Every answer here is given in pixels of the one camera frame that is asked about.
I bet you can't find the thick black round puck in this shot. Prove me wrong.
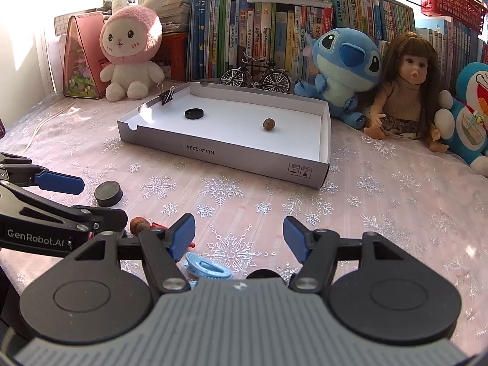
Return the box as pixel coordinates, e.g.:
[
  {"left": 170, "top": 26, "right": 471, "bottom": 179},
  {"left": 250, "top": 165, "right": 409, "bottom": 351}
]
[{"left": 94, "top": 180, "right": 124, "bottom": 207}]

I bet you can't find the white cardboard tray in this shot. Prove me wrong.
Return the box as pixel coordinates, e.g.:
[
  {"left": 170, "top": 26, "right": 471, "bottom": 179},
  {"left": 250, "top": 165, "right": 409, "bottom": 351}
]
[{"left": 117, "top": 80, "right": 332, "bottom": 189}]

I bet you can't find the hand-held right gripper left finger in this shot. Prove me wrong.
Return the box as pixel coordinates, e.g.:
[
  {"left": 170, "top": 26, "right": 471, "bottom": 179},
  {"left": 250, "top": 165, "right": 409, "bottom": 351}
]
[{"left": 74, "top": 213, "right": 196, "bottom": 292}]

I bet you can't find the thick white-paged flat book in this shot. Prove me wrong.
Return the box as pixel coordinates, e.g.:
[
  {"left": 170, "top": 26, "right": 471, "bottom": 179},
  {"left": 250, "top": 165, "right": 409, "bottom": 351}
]
[{"left": 247, "top": 0, "right": 333, "bottom": 8}]

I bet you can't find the glossy brown nut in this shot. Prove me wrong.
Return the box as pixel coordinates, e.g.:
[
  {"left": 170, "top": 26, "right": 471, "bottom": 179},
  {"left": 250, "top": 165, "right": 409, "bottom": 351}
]
[{"left": 130, "top": 217, "right": 150, "bottom": 237}]

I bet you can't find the stack of paperback books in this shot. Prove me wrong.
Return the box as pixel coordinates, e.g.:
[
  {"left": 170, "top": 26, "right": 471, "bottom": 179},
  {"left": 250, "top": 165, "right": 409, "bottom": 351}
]
[{"left": 143, "top": 0, "right": 195, "bottom": 35}]

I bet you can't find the red plastic crate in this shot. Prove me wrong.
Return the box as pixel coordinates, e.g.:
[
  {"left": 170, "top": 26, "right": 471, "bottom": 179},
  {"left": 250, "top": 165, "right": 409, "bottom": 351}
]
[{"left": 152, "top": 34, "right": 189, "bottom": 82}]

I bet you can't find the light blue plastic clip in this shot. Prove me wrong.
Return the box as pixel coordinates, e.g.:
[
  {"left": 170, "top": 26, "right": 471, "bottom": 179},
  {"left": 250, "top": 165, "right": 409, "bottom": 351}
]
[{"left": 182, "top": 252, "right": 233, "bottom": 288}]

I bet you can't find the blue alien plush toy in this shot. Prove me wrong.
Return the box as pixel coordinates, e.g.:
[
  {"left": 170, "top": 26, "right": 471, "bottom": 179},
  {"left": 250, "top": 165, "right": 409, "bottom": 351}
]
[{"left": 293, "top": 27, "right": 383, "bottom": 129}]

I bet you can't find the blue robot cat plush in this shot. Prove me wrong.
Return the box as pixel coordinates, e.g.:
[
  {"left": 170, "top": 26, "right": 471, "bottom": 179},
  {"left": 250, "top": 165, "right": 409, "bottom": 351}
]
[{"left": 432, "top": 61, "right": 488, "bottom": 178}]

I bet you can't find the pink triangular house box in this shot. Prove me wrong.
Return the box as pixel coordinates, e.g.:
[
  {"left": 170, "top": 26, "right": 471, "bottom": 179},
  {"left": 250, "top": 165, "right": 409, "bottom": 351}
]
[{"left": 62, "top": 11, "right": 109, "bottom": 100}]

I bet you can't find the white cable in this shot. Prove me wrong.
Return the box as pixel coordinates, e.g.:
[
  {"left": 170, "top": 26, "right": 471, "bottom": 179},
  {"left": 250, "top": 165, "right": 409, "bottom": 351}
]
[{"left": 34, "top": 99, "right": 82, "bottom": 153}]

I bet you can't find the row of upright books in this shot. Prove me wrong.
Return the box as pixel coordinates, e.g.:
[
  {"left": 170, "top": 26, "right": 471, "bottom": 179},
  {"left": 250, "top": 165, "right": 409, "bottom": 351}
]
[{"left": 188, "top": 0, "right": 488, "bottom": 96}]

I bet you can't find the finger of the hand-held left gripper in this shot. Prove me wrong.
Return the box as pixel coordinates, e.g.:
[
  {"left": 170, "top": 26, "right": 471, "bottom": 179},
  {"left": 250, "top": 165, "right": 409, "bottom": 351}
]
[
  {"left": 0, "top": 152, "right": 85, "bottom": 196},
  {"left": 0, "top": 181, "right": 129, "bottom": 237}
]

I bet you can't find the miniature black bicycle model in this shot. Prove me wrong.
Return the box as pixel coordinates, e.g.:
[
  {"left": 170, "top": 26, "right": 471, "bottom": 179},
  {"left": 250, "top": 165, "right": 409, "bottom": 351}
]
[{"left": 220, "top": 52, "right": 294, "bottom": 92}]

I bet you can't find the pink hooded bunny plush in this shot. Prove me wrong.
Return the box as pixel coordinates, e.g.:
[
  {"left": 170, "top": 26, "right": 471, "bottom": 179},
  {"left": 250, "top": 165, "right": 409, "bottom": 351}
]
[{"left": 99, "top": 0, "right": 165, "bottom": 102}]

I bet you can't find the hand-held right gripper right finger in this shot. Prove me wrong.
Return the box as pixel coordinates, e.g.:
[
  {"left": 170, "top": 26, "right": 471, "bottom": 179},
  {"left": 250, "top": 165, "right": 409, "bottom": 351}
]
[{"left": 283, "top": 215, "right": 407, "bottom": 292}]

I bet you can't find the red plastic basket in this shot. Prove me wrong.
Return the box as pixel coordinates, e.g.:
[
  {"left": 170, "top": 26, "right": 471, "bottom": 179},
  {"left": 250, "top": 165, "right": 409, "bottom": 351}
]
[{"left": 415, "top": 0, "right": 488, "bottom": 33}]

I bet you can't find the brown-haired baby doll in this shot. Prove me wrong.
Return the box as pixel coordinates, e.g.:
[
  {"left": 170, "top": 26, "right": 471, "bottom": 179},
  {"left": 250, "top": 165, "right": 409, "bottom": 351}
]
[{"left": 363, "top": 31, "right": 450, "bottom": 156}]

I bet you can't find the black binder clip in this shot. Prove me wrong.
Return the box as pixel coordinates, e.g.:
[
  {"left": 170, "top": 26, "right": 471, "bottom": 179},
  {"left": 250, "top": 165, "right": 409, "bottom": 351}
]
[{"left": 157, "top": 83, "right": 177, "bottom": 106}]

